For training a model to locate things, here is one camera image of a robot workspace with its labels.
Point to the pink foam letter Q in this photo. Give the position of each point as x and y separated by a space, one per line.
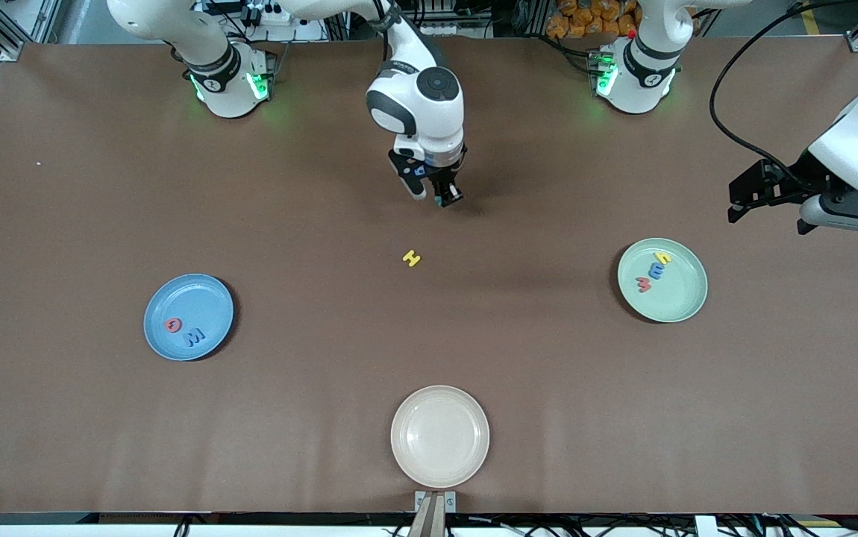
173 325

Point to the orange snack bags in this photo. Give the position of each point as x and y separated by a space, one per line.
589 19

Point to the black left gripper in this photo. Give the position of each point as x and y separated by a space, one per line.
793 186

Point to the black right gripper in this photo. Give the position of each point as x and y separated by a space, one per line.
445 178

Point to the blue foam uppercase M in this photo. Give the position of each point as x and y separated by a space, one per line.
195 338

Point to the blue plate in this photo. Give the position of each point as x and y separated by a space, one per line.
205 298

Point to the red foam lowercase w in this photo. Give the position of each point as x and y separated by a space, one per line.
644 284

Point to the green plate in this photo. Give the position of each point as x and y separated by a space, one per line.
679 298

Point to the blue foam lowercase m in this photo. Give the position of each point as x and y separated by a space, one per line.
657 270

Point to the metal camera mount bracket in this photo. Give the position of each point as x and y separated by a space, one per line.
435 514

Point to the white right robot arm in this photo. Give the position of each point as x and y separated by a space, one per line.
429 112

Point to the yellow foam lowercase h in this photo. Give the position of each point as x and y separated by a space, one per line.
662 258

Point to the beige plate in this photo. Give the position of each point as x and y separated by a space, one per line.
440 436

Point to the white power strip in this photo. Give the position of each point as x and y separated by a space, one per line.
272 13

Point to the yellow foam uppercase H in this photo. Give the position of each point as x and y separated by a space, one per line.
411 258

